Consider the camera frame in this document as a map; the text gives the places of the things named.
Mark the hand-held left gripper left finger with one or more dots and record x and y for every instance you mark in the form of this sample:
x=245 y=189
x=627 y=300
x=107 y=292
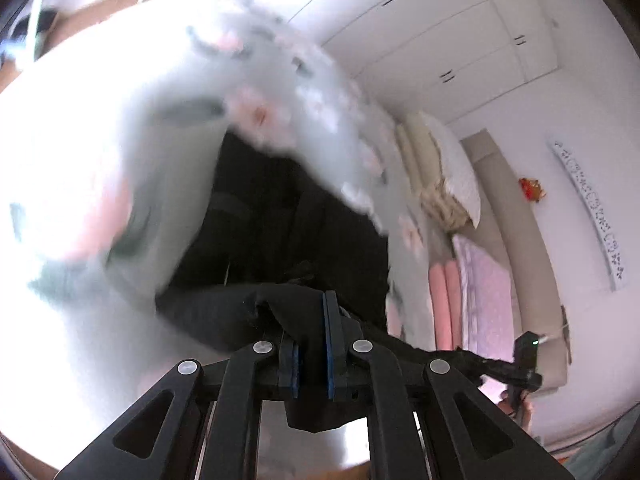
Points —
x=292 y=365

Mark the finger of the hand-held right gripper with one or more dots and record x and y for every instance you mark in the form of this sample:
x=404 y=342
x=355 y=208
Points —
x=492 y=367

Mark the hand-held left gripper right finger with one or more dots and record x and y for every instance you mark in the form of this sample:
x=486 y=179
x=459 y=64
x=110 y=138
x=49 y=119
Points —
x=330 y=345

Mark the black hooded jacket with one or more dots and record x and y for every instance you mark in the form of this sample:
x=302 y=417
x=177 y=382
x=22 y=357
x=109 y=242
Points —
x=280 y=240

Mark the person's right hand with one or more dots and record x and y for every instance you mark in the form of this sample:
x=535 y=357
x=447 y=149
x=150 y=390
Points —
x=506 y=401

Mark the folded lilac quilt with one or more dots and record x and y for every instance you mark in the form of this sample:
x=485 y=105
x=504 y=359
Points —
x=485 y=290

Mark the folded pink blanket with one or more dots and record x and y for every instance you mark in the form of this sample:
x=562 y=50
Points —
x=442 y=300

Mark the beige padded headboard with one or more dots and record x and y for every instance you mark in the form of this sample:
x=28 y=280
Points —
x=525 y=260

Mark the teal cloth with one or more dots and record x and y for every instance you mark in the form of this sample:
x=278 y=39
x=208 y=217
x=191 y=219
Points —
x=600 y=450

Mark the white dotted pillow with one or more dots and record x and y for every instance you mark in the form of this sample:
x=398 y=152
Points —
x=457 y=165

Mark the folded cream quilt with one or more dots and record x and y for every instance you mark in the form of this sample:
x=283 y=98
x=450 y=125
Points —
x=417 y=160

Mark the floral bed sheet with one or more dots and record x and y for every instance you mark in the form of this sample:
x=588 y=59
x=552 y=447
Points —
x=150 y=85

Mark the white wardrobe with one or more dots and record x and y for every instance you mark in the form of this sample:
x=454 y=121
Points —
x=450 y=35

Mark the white curved wall decoration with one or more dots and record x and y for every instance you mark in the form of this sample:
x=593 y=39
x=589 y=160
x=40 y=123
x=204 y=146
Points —
x=592 y=210

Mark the red wall ornament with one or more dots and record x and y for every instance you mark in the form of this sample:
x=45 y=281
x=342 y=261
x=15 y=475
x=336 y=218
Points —
x=532 y=190

